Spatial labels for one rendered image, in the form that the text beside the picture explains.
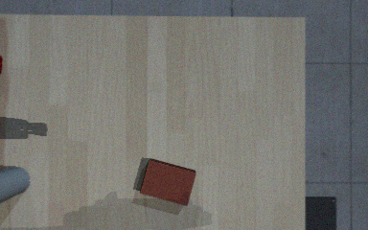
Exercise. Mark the reddish-brown rectangular block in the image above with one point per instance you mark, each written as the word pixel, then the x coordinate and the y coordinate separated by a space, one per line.
pixel 168 181

